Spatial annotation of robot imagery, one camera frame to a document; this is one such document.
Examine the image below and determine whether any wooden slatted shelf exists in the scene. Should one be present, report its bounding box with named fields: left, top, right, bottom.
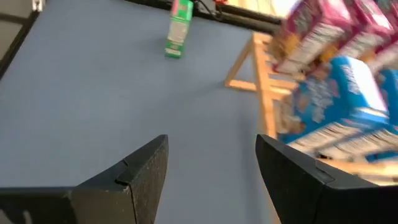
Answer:
left=224, top=30, right=398, bottom=187

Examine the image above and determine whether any pink Raisin Bran cereal box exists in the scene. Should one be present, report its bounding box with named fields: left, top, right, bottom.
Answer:
left=269, top=0, right=354, bottom=74
left=368, top=0, right=398, bottom=75
left=337, top=0, right=394, bottom=63

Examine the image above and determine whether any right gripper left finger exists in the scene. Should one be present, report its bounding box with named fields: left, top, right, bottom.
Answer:
left=70, top=134, right=169, bottom=224

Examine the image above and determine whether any green Apple Jacks cereal box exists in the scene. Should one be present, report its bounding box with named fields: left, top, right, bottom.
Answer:
left=164, top=0, right=194, bottom=59

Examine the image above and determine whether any blue Rice Krispies cereal box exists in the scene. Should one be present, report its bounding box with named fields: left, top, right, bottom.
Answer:
left=381, top=70, right=398, bottom=125
left=278, top=55, right=398, bottom=162

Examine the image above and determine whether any silver metal bracket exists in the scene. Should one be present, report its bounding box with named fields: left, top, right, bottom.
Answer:
left=30, top=0, right=47, bottom=12

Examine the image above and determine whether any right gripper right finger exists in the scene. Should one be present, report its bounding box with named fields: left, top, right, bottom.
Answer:
left=255, top=134, right=398, bottom=224

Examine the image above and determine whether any blue-grey table mat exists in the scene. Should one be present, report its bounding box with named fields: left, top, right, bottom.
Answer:
left=0, top=0, right=280, bottom=224

